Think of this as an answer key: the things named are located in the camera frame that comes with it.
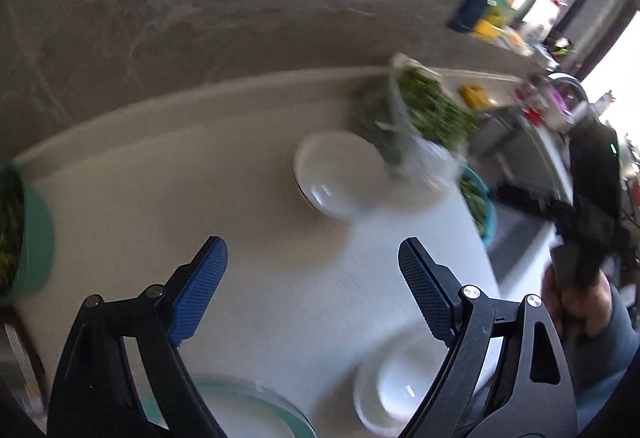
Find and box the steel sink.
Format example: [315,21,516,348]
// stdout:
[470,118,571,199]

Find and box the person's right hand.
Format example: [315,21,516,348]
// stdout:
[542,264,613,339]

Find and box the blue and yellow package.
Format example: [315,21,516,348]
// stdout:
[447,0,521,43]

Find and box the yellow object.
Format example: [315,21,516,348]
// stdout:
[460,85,493,108]

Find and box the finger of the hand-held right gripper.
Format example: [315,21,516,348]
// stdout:
[492,183,573,225]

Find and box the person's right forearm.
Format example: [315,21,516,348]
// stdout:
[560,288,640,429]

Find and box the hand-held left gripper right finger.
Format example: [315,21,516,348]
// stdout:
[397,238,578,438]

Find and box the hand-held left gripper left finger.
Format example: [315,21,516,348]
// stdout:
[47,236,229,438]

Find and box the large teal floral plate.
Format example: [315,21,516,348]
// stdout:
[135,374,318,438]

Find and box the white bowl with red flowers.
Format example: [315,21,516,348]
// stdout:
[292,130,396,225]

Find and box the white deep plate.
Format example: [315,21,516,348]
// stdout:
[352,333,501,438]

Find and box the plastic bag of green vegetables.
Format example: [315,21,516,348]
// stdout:
[347,52,481,189]

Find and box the teal bowl of greens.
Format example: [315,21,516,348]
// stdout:
[457,165,497,249]
[0,158,56,306]

